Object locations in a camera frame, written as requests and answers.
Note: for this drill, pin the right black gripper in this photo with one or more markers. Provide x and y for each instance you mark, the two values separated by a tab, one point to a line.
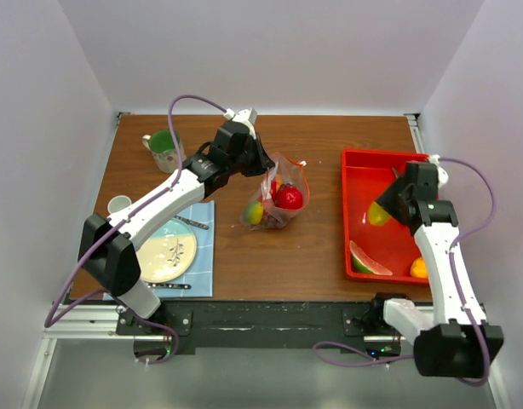
385	198

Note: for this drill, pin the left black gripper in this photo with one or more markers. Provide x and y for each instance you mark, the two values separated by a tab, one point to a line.
263	163

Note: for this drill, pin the yellow star fruit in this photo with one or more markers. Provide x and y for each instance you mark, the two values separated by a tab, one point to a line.
376	215

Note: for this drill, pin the orange peach fruit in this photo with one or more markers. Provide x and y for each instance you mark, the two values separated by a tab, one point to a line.
276	184

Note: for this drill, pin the clear zip top bag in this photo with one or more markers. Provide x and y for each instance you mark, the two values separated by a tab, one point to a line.
292	173

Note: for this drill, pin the yellow green mango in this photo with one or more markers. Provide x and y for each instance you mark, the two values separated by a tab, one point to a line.
253	213

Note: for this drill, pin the red pomegranate fruit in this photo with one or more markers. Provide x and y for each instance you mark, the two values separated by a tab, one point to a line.
289	198

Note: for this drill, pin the purple grape bunch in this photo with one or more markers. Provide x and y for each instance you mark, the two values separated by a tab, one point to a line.
270	221

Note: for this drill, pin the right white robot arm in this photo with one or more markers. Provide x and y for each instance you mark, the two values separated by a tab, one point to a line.
457	341

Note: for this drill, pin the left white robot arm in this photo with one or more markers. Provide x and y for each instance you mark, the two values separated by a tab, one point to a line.
109	244

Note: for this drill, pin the red plastic tray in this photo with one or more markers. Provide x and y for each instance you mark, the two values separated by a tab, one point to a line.
365	175

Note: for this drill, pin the watermelon slice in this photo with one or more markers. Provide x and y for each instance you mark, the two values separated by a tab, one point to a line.
362	263

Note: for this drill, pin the green floral mug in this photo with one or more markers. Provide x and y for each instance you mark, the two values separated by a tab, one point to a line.
166	152

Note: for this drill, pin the metal spoon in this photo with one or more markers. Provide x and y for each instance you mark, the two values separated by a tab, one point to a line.
193	223

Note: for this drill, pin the cream ceramic plate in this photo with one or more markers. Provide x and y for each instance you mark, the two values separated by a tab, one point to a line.
168	253

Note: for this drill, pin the small white cup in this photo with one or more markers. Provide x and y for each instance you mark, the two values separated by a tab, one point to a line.
118	203

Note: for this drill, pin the blue placemat cloth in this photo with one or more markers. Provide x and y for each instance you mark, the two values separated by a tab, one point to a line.
200	274

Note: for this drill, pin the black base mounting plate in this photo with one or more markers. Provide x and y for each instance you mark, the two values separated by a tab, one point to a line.
276	325

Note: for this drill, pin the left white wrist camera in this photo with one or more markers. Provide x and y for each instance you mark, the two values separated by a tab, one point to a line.
246	116

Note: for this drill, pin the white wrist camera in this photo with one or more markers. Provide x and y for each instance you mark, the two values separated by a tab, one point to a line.
246	116
442	174

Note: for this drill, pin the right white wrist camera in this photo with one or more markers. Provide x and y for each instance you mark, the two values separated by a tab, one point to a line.
442	174

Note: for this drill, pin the black handled knife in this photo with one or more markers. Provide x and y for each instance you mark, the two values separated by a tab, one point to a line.
175	286

